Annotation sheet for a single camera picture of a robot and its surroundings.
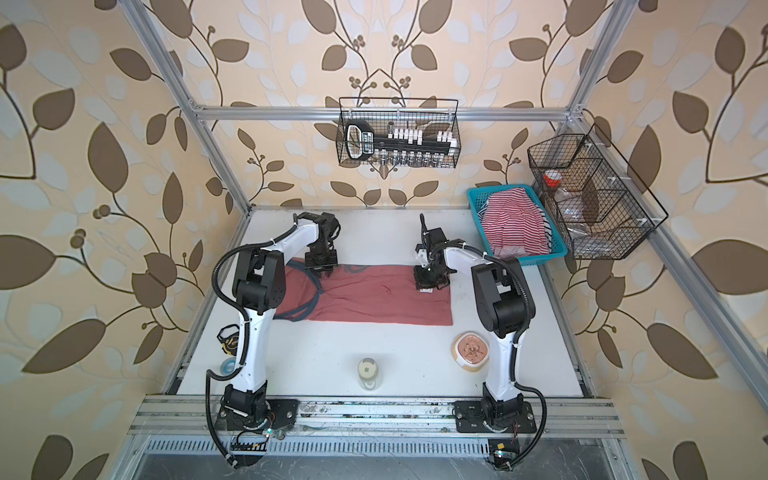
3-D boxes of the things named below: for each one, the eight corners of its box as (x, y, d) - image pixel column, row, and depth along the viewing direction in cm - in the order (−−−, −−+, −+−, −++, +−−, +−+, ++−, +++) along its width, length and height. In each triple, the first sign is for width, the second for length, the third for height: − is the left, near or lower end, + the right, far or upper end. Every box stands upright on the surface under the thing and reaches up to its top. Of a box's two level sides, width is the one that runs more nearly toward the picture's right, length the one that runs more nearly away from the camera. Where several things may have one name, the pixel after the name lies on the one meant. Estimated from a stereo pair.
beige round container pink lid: (454, 371, 83) (456, 368, 80) (449, 335, 90) (451, 331, 87) (490, 371, 83) (493, 367, 80) (483, 335, 90) (486, 331, 87)
